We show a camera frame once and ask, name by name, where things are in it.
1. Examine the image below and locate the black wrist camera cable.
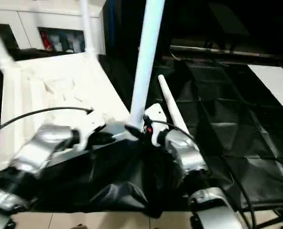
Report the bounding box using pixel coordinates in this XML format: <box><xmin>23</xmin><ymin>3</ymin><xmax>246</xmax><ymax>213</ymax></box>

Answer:
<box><xmin>145</xmin><ymin>119</ymin><xmax>257</xmax><ymax>229</ymax></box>
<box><xmin>0</xmin><ymin>106</ymin><xmax>95</xmax><ymax>138</ymax></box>

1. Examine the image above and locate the dark metal rod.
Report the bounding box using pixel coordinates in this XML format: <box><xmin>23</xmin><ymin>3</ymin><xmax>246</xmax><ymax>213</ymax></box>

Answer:
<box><xmin>169</xmin><ymin>45</ymin><xmax>283</xmax><ymax>61</ymax></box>

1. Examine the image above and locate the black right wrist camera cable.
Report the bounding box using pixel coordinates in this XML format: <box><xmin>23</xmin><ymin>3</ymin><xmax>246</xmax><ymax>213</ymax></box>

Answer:
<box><xmin>145</xmin><ymin>119</ymin><xmax>257</xmax><ymax>229</ymax></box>

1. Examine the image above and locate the white glass-door cabinet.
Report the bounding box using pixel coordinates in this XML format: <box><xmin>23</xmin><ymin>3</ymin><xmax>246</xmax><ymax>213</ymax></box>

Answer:
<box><xmin>0</xmin><ymin>0</ymin><xmax>107</xmax><ymax>56</ymax></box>

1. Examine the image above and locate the black case with gold label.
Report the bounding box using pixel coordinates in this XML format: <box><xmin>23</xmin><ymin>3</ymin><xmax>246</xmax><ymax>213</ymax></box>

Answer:
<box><xmin>102</xmin><ymin>0</ymin><xmax>173</xmax><ymax>63</ymax></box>

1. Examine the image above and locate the black metal stand leg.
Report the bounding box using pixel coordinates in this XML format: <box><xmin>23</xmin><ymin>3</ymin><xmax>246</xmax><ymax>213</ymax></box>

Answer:
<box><xmin>255</xmin><ymin>209</ymin><xmax>283</xmax><ymax>229</ymax></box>

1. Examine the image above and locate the white flat board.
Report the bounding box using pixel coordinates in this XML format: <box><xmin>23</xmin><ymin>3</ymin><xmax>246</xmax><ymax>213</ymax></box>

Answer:
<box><xmin>247</xmin><ymin>64</ymin><xmax>283</xmax><ymax>113</ymax></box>

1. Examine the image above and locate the black left wrist camera cable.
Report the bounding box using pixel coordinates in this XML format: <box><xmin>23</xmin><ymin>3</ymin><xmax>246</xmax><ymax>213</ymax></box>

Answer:
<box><xmin>0</xmin><ymin>106</ymin><xmax>95</xmax><ymax>138</ymax></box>

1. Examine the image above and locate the white plastic table top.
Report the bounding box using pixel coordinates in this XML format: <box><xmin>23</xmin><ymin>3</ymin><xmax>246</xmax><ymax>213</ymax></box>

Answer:
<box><xmin>0</xmin><ymin>51</ymin><xmax>138</xmax><ymax>183</ymax></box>

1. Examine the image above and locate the black work mat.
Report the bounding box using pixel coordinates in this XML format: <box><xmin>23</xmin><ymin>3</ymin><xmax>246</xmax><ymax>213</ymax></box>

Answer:
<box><xmin>0</xmin><ymin>46</ymin><xmax>283</xmax><ymax>219</ymax></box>

